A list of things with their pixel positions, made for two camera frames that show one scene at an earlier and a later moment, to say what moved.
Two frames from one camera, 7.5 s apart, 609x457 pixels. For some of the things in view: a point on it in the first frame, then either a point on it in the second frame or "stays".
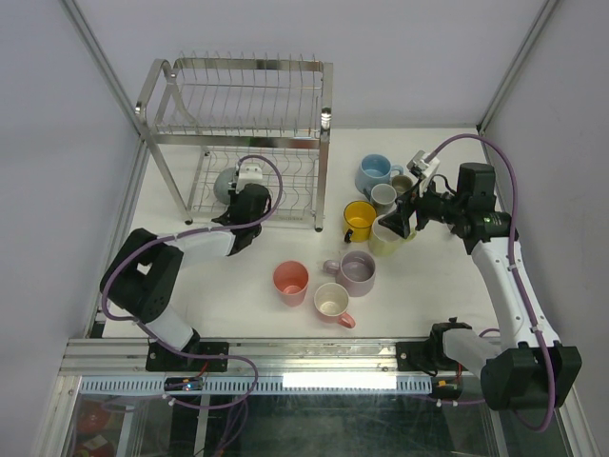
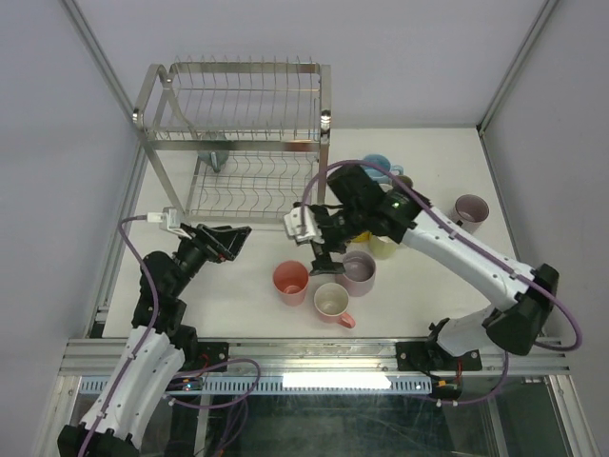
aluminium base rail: x=271 y=357 stays
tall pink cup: x=291 y=279 stays
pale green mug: x=383 y=240 stays
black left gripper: x=234 y=196 → x=220 y=243
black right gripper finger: x=399 y=220 → x=324 y=263
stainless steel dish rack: x=220 y=120 stays
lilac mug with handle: x=355 y=269 stays
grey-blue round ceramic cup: x=223 y=179 → x=214 y=158
